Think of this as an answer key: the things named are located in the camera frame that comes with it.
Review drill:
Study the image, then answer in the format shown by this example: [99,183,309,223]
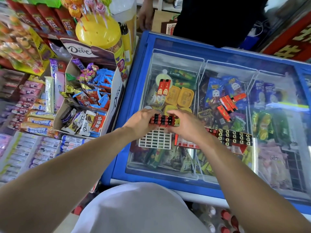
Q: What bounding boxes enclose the person's left hand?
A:
[122,109,161,141]

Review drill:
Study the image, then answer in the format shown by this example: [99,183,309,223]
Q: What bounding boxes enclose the person's right hand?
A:
[166,109,215,146]

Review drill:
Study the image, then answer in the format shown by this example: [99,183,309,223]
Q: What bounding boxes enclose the bundle of red lighters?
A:
[149,114,181,128]

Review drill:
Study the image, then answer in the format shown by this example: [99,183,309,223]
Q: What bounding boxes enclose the person's right forearm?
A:
[197,137,311,233]

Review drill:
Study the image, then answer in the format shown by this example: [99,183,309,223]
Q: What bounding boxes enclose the person's left forearm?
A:
[0,127,140,233]

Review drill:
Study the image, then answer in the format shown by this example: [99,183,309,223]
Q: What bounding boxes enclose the yellow ice cream tub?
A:
[165,85,181,106]
[177,87,195,108]

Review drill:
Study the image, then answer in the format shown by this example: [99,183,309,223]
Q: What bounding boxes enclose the blue chest freezer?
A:
[101,31,311,215]

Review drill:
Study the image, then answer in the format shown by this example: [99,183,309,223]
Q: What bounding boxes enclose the white plastic grid tray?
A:
[138,127,172,150]

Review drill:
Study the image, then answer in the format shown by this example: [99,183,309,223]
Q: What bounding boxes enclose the red lighter display box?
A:
[174,127,253,155]

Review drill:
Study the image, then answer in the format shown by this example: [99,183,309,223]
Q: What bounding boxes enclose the brown chocolate display box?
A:
[53,38,126,138]

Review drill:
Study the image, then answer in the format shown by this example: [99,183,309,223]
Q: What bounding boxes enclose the pile of blue ice cream packets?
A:
[205,76,277,109]

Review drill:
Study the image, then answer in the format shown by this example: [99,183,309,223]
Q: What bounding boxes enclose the pile of blue and red candy packets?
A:
[62,58,115,111]

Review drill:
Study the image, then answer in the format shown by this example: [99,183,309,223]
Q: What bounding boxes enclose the rows of black-topped lighters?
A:
[216,128,253,147]

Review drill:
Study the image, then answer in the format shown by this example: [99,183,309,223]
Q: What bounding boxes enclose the row of chocolate bars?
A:
[60,108,107,137]

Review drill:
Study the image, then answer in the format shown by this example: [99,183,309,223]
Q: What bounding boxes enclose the yellow lighter display stand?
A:
[119,22,136,66]

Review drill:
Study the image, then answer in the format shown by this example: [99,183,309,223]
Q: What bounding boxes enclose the stack of blue candy tubes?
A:
[59,135,86,153]

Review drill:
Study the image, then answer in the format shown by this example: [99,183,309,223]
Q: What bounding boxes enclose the brown red carton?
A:
[160,20,178,36]

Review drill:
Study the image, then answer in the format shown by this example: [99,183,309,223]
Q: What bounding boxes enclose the pile of green ice cream packets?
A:
[251,111,275,141]

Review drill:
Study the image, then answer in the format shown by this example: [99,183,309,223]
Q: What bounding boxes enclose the person's white shirt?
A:
[71,182,210,233]

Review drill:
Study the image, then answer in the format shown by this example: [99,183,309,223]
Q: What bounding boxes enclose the yellow lollipop tub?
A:
[75,14,129,81]

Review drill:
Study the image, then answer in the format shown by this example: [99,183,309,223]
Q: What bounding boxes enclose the purple candy packets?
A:
[50,58,66,112]

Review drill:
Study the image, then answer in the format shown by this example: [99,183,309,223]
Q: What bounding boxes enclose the white green wafer bar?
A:
[45,76,55,114]

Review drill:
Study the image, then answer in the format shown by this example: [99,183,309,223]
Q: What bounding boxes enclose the red-capped bottle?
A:
[230,215,241,233]
[220,209,232,222]

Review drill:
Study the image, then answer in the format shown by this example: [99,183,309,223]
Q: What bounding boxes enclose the stack of orange wafer bars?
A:
[20,110,59,138]

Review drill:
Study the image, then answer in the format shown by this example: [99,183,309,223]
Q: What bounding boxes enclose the bunch of wrapped lollipops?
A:
[60,0,113,29]

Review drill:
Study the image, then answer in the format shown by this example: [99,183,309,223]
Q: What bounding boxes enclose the stack of pink gum packets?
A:
[7,80,46,130]

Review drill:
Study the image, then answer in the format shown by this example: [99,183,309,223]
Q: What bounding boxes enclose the red sign with yellow characters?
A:
[262,11,311,63]

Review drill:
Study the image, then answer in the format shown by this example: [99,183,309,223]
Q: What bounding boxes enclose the row of red snack packets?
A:
[6,0,77,37]

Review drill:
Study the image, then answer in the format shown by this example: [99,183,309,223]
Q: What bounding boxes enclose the colourful candy multipack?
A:
[0,14,57,76]

